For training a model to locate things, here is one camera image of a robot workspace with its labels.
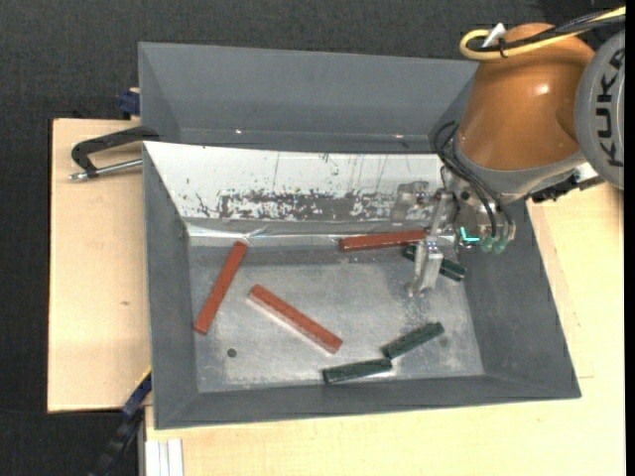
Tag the grey metal bin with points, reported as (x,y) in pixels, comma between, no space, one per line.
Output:
(317,310)

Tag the dark green flat block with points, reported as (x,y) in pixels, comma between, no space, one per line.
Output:
(413,340)
(452,268)
(357,370)

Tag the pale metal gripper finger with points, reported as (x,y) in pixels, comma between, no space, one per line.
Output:
(432,268)
(419,273)

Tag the red-brown flat block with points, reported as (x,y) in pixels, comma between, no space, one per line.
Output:
(220,288)
(295,319)
(379,241)

